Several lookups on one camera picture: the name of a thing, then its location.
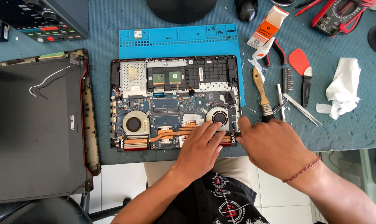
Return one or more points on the person's left hand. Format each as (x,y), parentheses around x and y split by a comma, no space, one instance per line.
(195,155)

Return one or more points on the person's right hand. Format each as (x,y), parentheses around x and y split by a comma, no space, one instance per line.
(275,146)

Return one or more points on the laptop base with motherboard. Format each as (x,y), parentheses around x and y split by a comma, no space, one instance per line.
(163,105)

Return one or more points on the silver tweezers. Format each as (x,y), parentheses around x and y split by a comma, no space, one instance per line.
(301,109)

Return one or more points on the white pen tool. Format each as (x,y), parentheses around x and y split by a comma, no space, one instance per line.
(280,99)

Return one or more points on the black printed shirt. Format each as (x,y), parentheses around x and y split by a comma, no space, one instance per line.
(212,202)

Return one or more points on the blue-grey felt desk mat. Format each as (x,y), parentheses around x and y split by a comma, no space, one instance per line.
(331,133)

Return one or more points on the black screwdriver bit holder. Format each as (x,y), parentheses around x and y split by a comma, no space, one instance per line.
(287,80)

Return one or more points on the small torn white tissue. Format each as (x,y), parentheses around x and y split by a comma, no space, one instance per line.
(255,66)

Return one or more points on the crumpled white tissue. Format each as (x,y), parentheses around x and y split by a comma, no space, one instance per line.
(343,87)

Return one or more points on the glass cabinet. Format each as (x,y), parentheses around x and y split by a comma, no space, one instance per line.
(362,180)

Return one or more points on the white glue bottle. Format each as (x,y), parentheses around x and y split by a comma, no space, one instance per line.
(262,49)

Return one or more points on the blue silicone repair mat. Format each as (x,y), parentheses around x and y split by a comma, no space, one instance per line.
(181,42)

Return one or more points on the orange and white carton box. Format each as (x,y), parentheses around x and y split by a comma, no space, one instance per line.
(267,28)

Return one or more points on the group of small black screws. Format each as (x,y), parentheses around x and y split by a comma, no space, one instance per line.
(220,31)

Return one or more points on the black computer mouse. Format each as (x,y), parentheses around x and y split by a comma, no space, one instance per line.
(247,10)

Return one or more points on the red multimeter probe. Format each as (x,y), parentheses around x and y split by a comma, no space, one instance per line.
(306,7)

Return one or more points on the red multimeter with leads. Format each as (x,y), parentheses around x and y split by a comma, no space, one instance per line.
(340,17)

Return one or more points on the black round monitor stand base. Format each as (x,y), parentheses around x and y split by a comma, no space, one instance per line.
(181,11)

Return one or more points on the black chair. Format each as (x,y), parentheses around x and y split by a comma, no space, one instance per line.
(44,213)

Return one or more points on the black laptop screen lid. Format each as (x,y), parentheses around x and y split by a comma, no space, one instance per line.
(35,130)

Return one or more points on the black bench instrument with buttons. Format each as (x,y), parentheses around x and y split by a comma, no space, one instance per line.
(51,18)

